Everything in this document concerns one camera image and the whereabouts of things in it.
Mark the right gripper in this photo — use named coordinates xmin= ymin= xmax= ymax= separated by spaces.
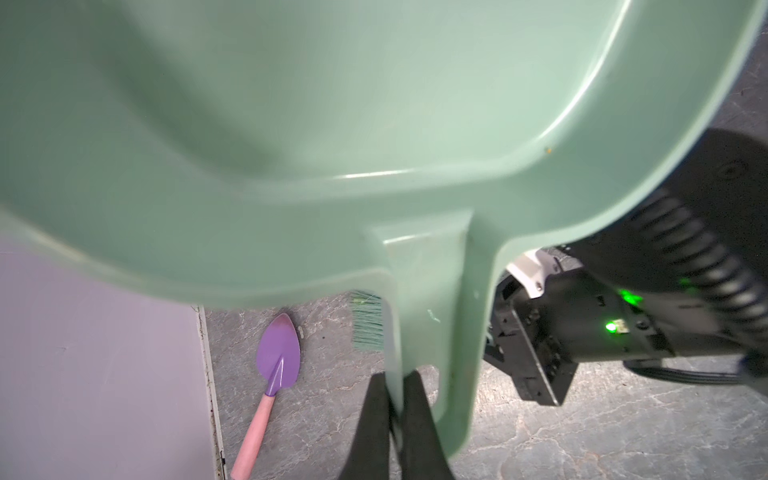
xmin=484 ymin=268 xmax=660 ymax=406

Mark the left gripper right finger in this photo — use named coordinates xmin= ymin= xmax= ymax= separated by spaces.
xmin=400 ymin=370 xmax=455 ymax=480

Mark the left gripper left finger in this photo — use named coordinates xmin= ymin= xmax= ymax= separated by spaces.
xmin=338 ymin=373 xmax=391 ymax=480

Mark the mint green hand brush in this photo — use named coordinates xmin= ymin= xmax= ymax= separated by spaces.
xmin=350 ymin=290 xmax=384 ymax=351

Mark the mint green dustpan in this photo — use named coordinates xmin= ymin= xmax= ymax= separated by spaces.
xmin=1 ymin=1 xmax=767 ymax=455

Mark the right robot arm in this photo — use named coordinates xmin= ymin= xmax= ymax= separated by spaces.
xmin=484 ymin=129 xmax=767 ymax=406

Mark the purple pink scoop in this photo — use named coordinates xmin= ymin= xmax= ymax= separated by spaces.
xmin=230 ymin=313 xmax=301 ymax=480

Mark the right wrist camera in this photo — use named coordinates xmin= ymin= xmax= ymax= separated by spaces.
xmin=506 ymin=249 xmax=563 ymax=299

